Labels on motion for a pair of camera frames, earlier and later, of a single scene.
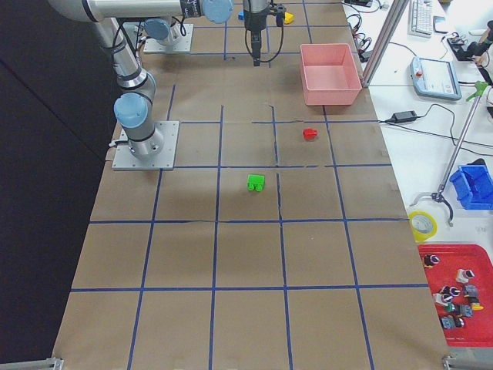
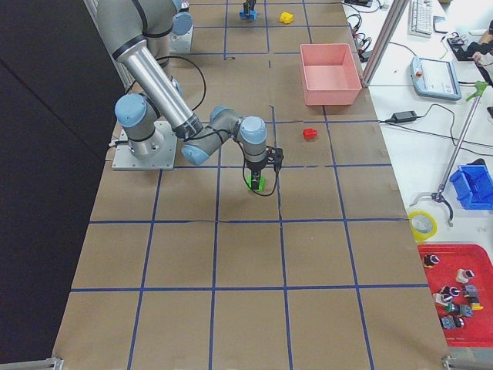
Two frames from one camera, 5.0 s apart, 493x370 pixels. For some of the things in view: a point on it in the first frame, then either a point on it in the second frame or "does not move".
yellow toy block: [288, 17] does not move
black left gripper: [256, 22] → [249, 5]
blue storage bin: [473, 186] does not move
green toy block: [256, 182] does not move
